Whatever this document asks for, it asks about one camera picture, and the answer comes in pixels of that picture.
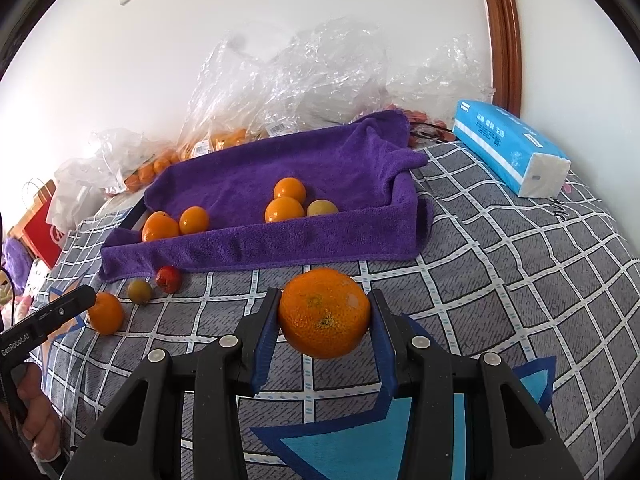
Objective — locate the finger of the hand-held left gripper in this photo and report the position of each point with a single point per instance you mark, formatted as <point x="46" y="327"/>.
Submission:
<point x="70" y="305"/>

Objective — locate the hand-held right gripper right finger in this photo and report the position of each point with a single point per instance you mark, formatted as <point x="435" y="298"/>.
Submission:
<point x="384" y="350"/>

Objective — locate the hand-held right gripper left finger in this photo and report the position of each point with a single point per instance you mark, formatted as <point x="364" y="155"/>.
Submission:
<point x="265" y="345"/>

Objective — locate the large bumpy orange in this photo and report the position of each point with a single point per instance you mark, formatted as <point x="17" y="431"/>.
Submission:
<point x="324" y="312"/>

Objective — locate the black tray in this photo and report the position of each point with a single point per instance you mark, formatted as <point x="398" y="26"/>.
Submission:
<point x="134" y="219"/>

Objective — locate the oval orange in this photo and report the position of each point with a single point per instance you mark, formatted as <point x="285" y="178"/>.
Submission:
<point x="160" y="227"/>

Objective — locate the round orange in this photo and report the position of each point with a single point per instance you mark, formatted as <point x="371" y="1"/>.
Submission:
<point x="284" y="210"/>
<point x="194" y="220"/>
<point x="105" y="313"/>
<point x="289" y="190"/>

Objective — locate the small yellow round fruit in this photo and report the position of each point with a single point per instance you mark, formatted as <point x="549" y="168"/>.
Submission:
<point x="322" y="207"/>

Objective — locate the purple towel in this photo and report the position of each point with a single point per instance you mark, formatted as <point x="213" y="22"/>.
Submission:
<point x="250" y="170"/>

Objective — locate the person's left hand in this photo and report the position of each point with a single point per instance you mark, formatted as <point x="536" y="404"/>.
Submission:
<point x="42" y="420"/>

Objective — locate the pink plush toy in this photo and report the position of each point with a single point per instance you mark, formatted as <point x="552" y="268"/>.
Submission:
<point x="17" y="307"/>

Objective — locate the white dotted plush toy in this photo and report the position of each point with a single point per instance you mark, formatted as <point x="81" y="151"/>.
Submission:
<point x="37" y="280"/>

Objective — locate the purple cloth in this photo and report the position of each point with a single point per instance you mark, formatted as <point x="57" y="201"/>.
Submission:
<point x="15" y="262"/>

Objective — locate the small green-brown fruit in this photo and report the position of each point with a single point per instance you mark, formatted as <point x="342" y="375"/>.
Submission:
<point x="139" y="291"/>

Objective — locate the red paper bag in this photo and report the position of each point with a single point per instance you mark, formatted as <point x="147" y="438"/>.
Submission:
<point x="40" y="232"/>

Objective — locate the small red fruit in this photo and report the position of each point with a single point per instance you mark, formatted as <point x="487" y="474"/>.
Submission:
<point x="168" y="279"/>

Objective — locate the white plastic bag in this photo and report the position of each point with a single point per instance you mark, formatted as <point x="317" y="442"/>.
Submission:
<point x="75" y="185"/>

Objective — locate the grey checked bedsheet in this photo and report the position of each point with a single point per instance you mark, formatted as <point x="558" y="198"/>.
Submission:
<point x="500" y="285"/>

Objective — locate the pile of bagged tangerines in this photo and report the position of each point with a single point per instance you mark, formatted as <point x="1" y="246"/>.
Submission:
<point x="227" y="139"/>
<point x="145" y="172"/>

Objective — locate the clear plastic bag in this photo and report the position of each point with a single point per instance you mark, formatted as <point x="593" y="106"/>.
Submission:
<point x="225" y="85"/>
<point x="115" y="145"/>
<point x="440" y="75"/>
<point x="330" y="70"/>

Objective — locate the blue tissue pack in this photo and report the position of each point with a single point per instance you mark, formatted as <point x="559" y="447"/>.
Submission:
<point x="505" y="145"/>

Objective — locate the wooden door frame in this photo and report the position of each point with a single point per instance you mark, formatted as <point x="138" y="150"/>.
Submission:
<point x="502" y="35"/>

